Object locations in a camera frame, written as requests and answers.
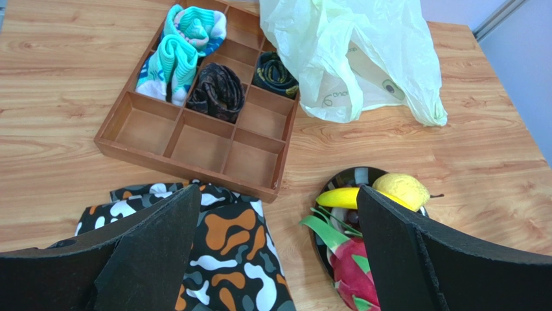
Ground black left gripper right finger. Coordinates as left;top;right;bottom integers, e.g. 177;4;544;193
357;187;551;310

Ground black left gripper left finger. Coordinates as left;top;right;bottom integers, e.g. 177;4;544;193
1;185;201;310

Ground yellow lemon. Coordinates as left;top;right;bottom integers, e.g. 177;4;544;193
372;173;430;212

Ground dark red grape bunch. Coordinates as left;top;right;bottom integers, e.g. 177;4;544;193
343;209;360;230

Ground yellow banana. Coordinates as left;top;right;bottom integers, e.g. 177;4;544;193
316;187;421;212

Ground translucent plastic bag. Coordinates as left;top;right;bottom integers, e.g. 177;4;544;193
259;0;448;126

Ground red dragon fruit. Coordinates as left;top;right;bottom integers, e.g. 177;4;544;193
299;208;381;310

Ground camouflage patterned cloth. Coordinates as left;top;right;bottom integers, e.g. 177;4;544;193
74;179;297;311

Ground black round plate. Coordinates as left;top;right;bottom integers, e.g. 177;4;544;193
307;166;428;281

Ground wooden compartment tray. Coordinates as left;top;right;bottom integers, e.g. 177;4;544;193
95;1;299;203

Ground dark brown patterned sock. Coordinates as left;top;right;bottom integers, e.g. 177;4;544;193
186;63;246;124

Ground teal striped sock lower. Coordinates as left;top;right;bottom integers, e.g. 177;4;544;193
135;34;198;106

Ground teal striped sock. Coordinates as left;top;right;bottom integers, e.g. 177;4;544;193
135;34;198;106
161;5;227;58

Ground dark blue yellow sock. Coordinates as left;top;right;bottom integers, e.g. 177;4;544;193
252;51;299;99

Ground teal striped sock upper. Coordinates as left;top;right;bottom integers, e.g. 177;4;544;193
161;5;227;58

